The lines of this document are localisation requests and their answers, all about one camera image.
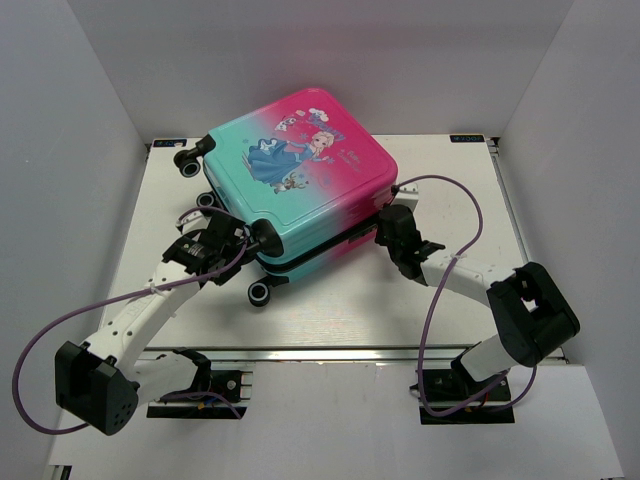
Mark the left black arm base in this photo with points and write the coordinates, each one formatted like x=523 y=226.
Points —
x=225 y=396

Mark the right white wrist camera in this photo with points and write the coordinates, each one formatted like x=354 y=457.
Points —
x=406 y=195

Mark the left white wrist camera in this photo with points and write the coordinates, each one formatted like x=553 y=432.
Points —
x=194 y=221

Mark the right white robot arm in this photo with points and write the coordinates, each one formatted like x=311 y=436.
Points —
x=531 y=315

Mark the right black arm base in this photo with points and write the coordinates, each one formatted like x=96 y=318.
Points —
x=446 y=389

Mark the blue label sticker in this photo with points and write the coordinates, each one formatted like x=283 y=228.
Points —
x=168 y=143
x=467 y=138

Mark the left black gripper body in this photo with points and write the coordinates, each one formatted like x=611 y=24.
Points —
x=226 y=276

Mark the pink hard-shell suitcase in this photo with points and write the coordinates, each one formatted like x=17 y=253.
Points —
x=302 y=174

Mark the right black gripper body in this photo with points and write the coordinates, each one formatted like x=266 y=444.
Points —
x=382 y=239

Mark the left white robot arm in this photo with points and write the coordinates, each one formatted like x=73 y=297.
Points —
x=103 y=380

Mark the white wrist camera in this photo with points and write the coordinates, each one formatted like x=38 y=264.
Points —
x=194 y=221
x=406 y=195

